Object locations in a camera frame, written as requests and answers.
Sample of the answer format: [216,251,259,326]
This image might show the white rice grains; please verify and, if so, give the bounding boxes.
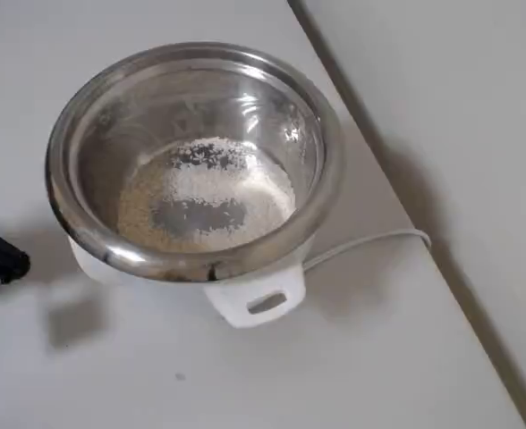
[117,136,296,251]

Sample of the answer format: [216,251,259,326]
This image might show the white power cord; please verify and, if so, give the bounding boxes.
[302,228,433,272]

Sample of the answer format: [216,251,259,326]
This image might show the stainless steel inner pot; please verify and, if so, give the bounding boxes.
[46,42,347,283]

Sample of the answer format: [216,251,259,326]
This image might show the white rice cooker housing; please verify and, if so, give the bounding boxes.
[68,231,309,330]

